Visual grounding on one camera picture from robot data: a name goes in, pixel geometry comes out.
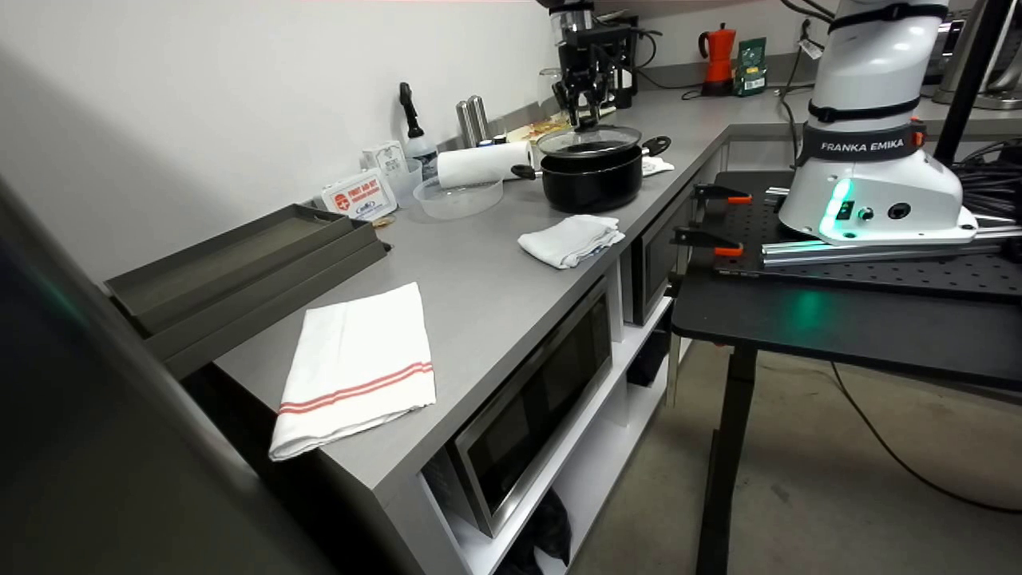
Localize white box with red print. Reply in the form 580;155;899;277
316;167;400;222

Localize dark grey stacked trays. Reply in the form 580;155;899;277
107;201;393;380

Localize black built-in appliance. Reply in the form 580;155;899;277
623;201;695;327

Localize white carton box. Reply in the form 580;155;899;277
361;136;414;180

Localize black floor cable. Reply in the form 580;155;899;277
827;362;1022;516

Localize steel shaker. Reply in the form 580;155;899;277
472;94;496;147
454;97;479;150

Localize red moka pot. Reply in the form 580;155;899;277
695;21;740;97

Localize black clamp with orange tips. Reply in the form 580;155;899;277
672;222;746;261
693;182;756;211

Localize white paper towel roll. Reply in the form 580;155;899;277
434;140;538;190

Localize green box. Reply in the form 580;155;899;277
734;36;770;100

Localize steel microwave oven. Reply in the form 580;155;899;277
444;284;620;536

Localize black metal pole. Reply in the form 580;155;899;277
932;0;1022;168

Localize plain white folded cloth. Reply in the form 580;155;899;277
519;213;629;270

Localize aluminium rail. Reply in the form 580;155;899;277
760;216;1022;268

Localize black pot with handles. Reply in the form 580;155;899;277
508;123;676;213

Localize large black panel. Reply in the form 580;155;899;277
0;180;332;575

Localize spray bottle with black trigger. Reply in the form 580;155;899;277
396;80;440;167

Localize black perforated robot table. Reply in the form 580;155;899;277
672;168;1022;575

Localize white towel with red stripe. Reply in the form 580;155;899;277
265;282;440;462

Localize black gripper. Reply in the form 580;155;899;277
553;18;642;134

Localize clear plastic bowl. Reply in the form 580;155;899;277
413;172;505;222

